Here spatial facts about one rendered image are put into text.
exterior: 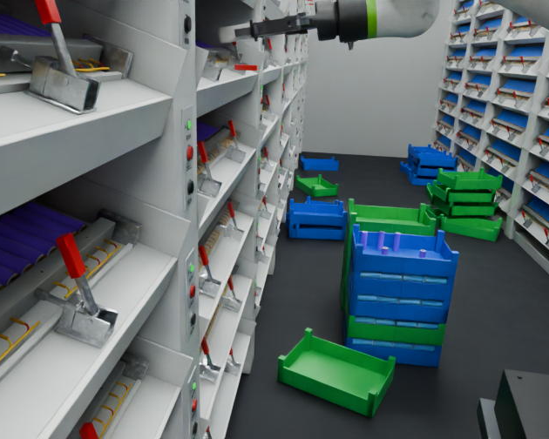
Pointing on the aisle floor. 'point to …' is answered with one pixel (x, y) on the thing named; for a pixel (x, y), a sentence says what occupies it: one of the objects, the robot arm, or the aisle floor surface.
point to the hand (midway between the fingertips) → (236, 33)
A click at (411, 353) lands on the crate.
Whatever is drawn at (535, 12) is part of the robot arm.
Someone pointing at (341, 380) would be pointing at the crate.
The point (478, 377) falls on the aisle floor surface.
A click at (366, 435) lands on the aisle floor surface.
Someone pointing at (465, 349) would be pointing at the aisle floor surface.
